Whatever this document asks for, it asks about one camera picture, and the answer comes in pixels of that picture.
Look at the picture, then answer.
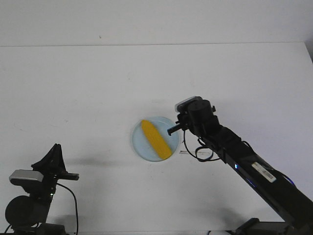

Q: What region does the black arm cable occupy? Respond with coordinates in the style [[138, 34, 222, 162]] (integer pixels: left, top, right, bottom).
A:
[[56, 183, 79, 234], [182, 129, 222, 163]]

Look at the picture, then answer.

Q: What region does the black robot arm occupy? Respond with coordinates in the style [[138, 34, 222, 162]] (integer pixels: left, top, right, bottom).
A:
[[5, 143, 79, 235], [167, 96, 313, 235]]

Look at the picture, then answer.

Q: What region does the light blue round plate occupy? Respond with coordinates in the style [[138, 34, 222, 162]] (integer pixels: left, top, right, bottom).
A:
[[131, 116, 180, 162]]

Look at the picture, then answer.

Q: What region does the yellow corn cob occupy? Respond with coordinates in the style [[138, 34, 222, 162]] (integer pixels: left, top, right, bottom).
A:
[[140, 119, 172, 160]]

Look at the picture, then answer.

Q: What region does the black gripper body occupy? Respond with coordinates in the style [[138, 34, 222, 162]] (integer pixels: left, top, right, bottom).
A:
[[177, 99, 219, 137], [42, 171, 79, 198]]

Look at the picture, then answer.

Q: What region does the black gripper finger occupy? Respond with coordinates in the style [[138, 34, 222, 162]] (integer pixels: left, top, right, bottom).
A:
[[31, 143, 67, 174], [167, 124, 181, 135]]

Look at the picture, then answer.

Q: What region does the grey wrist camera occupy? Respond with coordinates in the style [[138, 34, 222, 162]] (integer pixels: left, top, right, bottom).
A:
[[9, 169, 44, 183], [175, 96, 202, 113]]

